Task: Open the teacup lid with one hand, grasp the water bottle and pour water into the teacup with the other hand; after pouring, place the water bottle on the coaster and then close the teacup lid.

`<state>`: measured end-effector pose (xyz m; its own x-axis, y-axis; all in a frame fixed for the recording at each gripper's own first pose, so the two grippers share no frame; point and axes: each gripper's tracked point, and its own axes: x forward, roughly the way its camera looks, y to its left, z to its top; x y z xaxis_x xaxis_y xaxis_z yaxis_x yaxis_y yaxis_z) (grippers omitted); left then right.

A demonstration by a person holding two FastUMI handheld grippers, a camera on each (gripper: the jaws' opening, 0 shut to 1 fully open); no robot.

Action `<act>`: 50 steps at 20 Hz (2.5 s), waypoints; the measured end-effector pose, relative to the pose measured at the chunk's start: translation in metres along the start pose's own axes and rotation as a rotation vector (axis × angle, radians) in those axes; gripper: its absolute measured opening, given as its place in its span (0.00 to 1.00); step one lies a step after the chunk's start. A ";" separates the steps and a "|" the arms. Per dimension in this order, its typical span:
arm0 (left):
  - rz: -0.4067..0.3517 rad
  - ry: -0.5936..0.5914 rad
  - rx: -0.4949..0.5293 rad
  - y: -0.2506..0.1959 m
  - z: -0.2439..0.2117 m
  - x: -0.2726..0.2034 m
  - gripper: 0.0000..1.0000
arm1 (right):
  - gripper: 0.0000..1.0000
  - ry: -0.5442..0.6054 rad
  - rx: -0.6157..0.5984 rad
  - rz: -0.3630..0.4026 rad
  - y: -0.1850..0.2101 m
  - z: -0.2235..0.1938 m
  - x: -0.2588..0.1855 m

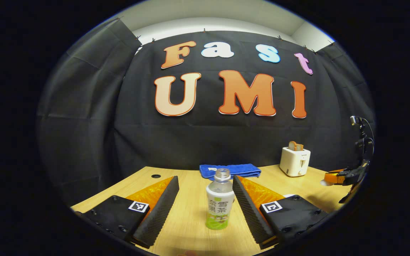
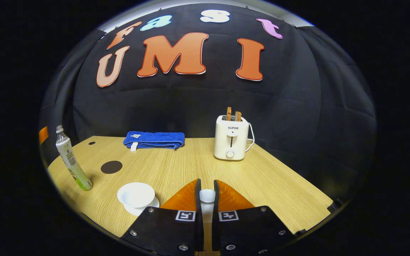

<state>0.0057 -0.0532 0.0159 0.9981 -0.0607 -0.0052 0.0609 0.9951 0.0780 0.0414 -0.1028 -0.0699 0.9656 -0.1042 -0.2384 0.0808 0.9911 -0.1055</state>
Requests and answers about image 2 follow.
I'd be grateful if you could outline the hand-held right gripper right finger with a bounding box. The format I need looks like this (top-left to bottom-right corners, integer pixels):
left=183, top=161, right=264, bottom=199
left=211, top=180, right=296, bottom=255

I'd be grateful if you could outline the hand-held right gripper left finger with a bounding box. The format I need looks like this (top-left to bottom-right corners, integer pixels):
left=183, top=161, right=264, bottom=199
left=121, top=178, right=204, bottom=256

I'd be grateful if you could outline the white teacup lid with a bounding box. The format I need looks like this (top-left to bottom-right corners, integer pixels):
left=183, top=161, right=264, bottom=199
left=199, top=189, right=216, bottom=224

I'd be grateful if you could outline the clear water bottle green label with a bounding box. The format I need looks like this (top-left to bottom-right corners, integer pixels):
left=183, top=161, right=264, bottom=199
left=55, top=125, right=93, bottom=191

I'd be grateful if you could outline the white teacup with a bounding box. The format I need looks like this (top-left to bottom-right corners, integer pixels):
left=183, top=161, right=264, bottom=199
left=117, top=182, right=156, bottom=208

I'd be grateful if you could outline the dark round coaster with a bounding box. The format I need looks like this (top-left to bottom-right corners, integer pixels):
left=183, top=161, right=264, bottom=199
left=100, top=160, right=123, bottom=174

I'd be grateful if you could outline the white saucer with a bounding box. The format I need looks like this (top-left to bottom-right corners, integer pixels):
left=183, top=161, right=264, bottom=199
left=121, top=196, right=160, bottom=216

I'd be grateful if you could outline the cream toaster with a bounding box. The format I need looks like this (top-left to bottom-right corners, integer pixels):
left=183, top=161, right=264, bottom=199
left=214, top=115, right=250, bottom=161

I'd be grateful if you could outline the folded blue towel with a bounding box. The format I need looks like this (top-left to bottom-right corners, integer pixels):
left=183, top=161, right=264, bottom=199
left=123, top=131, right=185, bottom=152

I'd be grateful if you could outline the black backdrop cloth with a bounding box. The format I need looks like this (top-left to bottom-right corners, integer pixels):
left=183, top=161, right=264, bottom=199
left=40, top=4, right=376, bottom=199

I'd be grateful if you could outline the black table corner piece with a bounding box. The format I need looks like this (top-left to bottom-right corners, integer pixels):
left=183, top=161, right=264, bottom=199
left=328, top=199, right=343, bottom=214

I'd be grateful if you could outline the white toaster power cable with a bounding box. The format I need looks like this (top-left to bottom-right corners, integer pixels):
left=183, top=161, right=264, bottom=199
left=246, top=123, right=255, bottom=153

